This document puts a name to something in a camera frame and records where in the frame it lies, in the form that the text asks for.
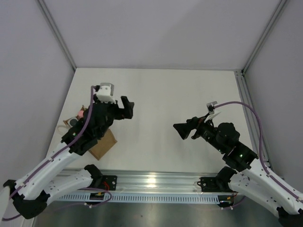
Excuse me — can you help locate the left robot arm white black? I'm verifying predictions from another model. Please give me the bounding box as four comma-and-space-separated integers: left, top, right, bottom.
4, 96, 134, 219

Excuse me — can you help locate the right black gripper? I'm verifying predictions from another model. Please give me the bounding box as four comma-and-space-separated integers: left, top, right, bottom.
172, 113, 225, 153

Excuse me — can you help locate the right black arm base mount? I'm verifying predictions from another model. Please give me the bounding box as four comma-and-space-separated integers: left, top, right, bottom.
197, 177, 228, 192

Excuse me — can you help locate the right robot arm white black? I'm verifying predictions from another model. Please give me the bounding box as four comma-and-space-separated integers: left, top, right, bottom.
173, 115, 303, 227

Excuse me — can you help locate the aluminium frame post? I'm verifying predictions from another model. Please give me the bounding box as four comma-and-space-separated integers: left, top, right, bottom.
35, 0, 77, 72
241, 0, 290, 76

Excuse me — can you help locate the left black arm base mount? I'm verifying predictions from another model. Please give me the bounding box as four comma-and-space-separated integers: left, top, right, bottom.
84, 165, 117, 191

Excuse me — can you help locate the left aluminium frame post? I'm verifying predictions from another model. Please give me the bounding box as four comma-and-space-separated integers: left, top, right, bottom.
35, 0, 77, 72

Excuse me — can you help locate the aluminium mounting rail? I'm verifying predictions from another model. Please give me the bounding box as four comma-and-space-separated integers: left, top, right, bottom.
56, 168, 237, 192

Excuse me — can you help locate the right aluminium frame post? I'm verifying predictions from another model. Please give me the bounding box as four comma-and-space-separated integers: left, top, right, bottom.
241, 0, 290, 76

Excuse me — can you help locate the white slotted cable duct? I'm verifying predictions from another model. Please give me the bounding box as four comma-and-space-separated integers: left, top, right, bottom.
57, 192, 219, 204

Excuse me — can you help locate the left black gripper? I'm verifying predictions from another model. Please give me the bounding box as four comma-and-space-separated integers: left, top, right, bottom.
93, 94, 134, 138

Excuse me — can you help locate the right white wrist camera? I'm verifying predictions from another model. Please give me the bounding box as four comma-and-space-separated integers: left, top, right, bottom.
205, 101, 221, 122

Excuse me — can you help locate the white bottle grey cap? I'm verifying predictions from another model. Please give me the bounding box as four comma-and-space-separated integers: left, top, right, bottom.
67, 117, 78, 127

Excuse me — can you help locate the pink cap amber bottle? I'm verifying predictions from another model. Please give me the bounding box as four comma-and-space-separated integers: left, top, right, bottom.
77, 110, 84, 119

